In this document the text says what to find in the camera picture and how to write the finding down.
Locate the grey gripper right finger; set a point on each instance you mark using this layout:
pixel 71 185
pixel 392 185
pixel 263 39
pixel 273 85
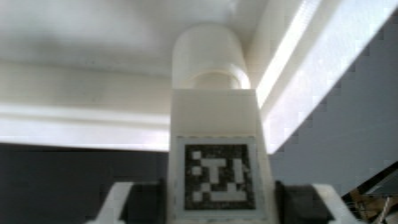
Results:
pixel 341 214

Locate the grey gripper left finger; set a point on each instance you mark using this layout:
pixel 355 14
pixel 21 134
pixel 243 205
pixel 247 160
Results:
pixel 110 211

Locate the white square table top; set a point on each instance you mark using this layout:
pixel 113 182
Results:
pixel 85 63

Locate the white table leg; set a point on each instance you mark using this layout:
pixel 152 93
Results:
pixel 218 180

